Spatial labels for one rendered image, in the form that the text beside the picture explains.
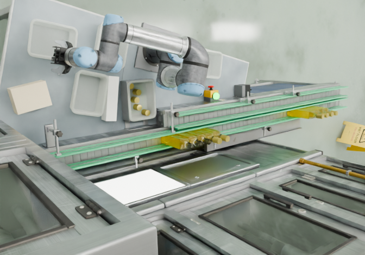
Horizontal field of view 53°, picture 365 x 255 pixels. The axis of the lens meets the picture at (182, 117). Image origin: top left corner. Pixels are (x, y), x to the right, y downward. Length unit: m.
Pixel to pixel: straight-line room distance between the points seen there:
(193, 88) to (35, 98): 0.75
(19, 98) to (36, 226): 1.16
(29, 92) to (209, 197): 0.95
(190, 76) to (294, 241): 0.76
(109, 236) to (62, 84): 1.42
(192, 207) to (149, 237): 1.01
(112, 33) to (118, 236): 0.98
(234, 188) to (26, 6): 1.29
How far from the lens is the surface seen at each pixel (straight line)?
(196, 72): 1.59
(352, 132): 5.24
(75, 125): 2.02
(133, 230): 0.63
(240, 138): 2.54
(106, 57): 1.46
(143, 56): 2.15
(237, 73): 2.63
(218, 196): 1.72
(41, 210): 0.81
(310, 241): 1.43
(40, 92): 1.87
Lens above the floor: 2.62
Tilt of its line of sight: 53 degrees down
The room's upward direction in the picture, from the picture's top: 103 degrees clockwise
